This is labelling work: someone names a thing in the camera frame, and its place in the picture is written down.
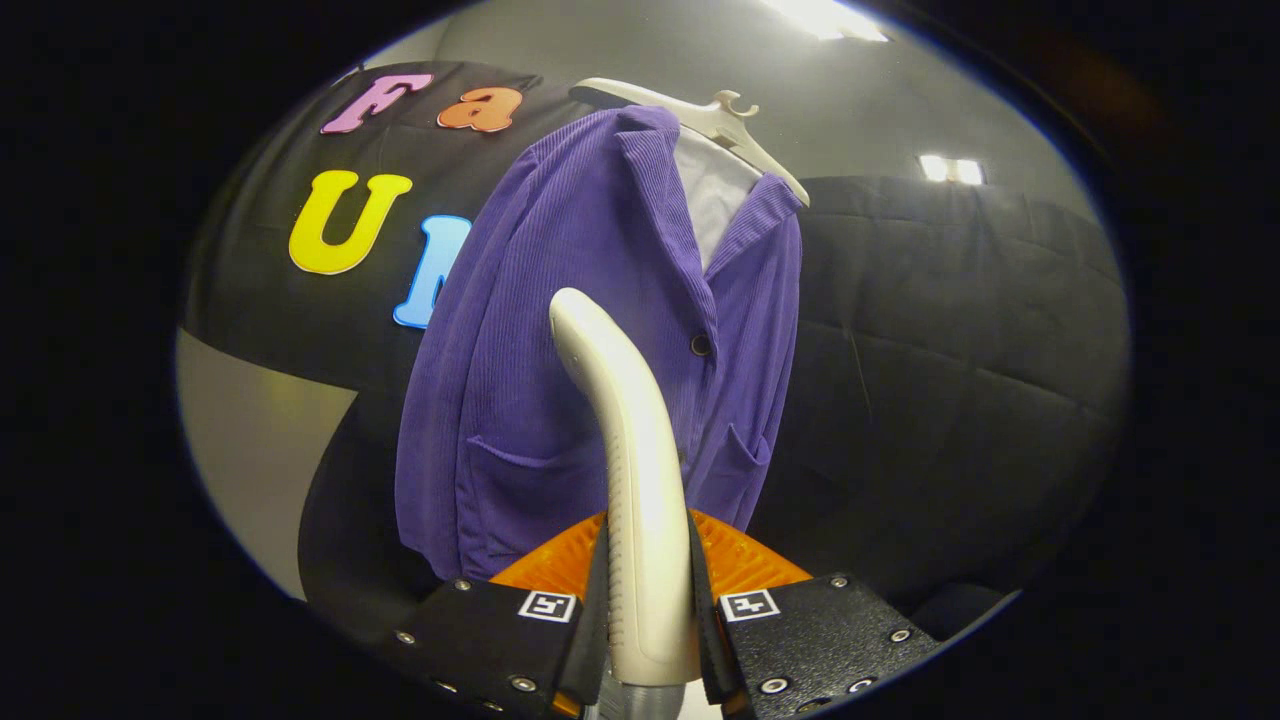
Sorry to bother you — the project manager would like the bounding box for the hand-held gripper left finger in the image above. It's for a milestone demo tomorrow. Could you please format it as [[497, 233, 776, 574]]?
[[393, 512, 611, 720]]

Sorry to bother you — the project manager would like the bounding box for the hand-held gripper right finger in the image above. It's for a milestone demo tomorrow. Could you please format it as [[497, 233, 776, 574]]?
[[685, 508, 943, 720]]

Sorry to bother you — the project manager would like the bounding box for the white garment steamer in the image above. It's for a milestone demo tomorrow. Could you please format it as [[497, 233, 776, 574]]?
[[549, 288, 703, 720]]

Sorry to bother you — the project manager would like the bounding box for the purple corduroy jacket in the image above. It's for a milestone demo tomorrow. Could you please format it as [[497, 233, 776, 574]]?
[[394, 105, 807, 584]]

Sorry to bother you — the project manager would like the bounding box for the white plastic clothes hanger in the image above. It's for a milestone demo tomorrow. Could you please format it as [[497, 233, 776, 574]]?
[[570, 77, 812, 209]]

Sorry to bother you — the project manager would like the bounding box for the grey cabinet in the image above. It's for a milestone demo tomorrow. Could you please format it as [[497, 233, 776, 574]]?
[[176, 328, 359, 602]]

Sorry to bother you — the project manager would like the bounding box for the white mannequin torso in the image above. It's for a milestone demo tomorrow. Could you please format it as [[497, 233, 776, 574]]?
[[672, 125, 764, 272]]

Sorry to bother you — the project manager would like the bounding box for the small ceiling light panel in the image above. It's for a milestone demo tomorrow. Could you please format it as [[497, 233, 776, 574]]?
[[919, 154, 987, 187]]

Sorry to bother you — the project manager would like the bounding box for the large ceiling light panel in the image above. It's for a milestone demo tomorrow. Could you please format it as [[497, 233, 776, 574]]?
[[765, 0, 889, 43]]

